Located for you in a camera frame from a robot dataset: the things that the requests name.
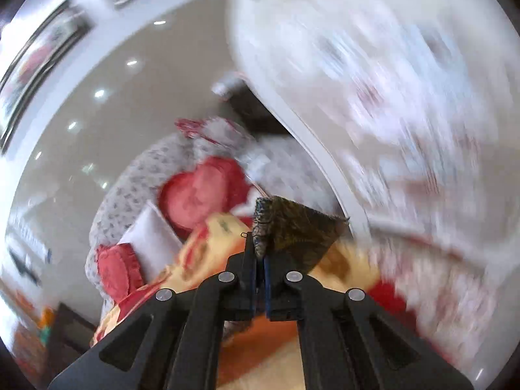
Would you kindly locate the orange red checked blanket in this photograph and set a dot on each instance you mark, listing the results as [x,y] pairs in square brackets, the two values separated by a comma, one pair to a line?
[195,260]

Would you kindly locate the floral pillow with red frill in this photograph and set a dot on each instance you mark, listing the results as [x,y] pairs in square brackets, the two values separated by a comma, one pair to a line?
[211,130]

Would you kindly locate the dark carved wooden furniture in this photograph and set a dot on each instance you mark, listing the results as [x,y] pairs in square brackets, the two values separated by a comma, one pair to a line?
[256,111]

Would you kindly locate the dark wooden nightstand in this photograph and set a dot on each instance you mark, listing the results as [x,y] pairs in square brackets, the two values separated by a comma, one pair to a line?
[71,327]

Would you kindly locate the dark floral garment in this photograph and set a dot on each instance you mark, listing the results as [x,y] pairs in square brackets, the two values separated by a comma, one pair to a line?
[292,227]

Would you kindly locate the white pillow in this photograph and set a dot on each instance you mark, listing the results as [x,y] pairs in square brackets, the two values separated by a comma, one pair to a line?
[152,239]

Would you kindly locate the red heart pillow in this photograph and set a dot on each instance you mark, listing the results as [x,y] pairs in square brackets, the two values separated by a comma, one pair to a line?
[203,191]
[118,270]

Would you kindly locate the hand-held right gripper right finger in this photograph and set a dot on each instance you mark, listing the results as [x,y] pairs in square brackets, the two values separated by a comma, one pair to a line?
[269,288]

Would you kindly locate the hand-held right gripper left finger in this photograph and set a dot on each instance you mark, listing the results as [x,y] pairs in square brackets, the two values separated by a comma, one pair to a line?
[243,288]

